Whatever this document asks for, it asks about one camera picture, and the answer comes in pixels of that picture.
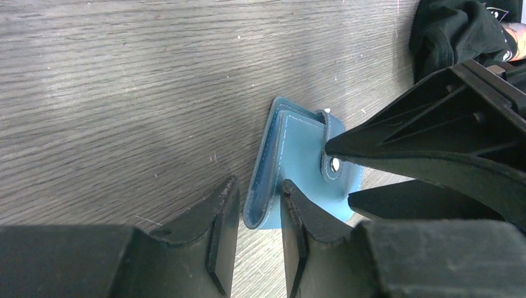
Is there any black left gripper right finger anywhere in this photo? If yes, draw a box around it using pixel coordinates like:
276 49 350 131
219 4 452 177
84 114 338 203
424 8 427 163
281 179 525 297

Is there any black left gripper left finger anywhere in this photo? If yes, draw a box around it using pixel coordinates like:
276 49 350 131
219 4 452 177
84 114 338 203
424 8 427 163
1 176 240 297

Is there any blue leather card holder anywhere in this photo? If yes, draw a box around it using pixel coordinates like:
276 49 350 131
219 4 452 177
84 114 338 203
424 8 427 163
243 97 363 230

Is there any black t-shirt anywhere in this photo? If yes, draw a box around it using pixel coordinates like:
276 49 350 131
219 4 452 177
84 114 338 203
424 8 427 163
409 1 525 82

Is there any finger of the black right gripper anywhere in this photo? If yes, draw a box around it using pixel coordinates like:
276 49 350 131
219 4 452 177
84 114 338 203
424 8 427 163
348 180 504 221
325 60 525 229

